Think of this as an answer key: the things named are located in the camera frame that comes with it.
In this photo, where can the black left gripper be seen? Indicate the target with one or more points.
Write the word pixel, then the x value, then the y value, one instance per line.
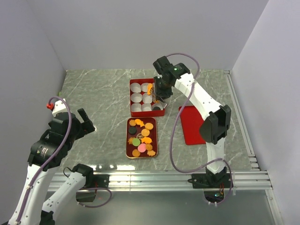
pixel 87 125

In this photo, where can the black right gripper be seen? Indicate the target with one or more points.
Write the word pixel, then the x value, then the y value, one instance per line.
pixel 163 94

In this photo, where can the orange round cookie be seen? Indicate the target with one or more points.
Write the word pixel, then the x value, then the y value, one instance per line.
pixel 149 88

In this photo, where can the silver slotted tongs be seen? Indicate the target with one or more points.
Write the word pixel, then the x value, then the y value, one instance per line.
pixel 157 95

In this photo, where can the black white sandwich cookie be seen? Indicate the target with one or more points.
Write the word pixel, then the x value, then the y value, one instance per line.
pixel 156 108

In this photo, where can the orange fish cookie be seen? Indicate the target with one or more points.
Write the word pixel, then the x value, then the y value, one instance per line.
pixel 139 122
pixel 146 140

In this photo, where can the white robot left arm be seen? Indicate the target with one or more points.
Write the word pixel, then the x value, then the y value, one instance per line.
pixel 44 160

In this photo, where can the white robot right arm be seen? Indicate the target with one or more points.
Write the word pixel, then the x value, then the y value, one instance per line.
pixel 216 117

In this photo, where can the white paper cup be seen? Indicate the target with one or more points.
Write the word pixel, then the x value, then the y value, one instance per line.
pixel 147 98
pixel 146 107
pixel 135 87
pixel 144 87
pixel 136 97
pixel 158 104
pixel 136 107

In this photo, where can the red cookie box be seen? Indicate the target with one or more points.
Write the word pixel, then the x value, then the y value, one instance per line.
pixel 144 114

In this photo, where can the orange flower cookie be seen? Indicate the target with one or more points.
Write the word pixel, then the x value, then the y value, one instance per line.
pixel 132 123

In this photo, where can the green macaron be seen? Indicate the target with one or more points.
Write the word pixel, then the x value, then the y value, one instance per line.
pixel 136 142

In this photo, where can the red box lid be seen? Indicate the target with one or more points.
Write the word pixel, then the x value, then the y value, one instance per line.
pixel 191 122

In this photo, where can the dark red gold-rimmed tray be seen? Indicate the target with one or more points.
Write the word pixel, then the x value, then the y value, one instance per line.
pixel 153 136

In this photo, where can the round orange sandwich biscuit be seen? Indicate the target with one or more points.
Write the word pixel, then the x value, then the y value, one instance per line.
pixel 149 126

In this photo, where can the orange chip cookie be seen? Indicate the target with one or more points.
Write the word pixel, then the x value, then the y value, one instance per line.
pixel 135 153

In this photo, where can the large round waffle biscuit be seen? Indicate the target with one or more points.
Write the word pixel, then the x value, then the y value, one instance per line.
pixel 145 132

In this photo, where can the pink macaron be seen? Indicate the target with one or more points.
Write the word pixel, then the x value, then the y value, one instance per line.
pixel 142 148

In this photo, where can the orange cookie tray corner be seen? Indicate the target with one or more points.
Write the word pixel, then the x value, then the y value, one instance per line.
pixel 151 153

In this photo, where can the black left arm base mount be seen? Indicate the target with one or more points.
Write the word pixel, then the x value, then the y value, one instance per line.
pixel 88 193

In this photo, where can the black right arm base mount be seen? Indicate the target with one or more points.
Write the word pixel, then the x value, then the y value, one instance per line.
pixel 213 185

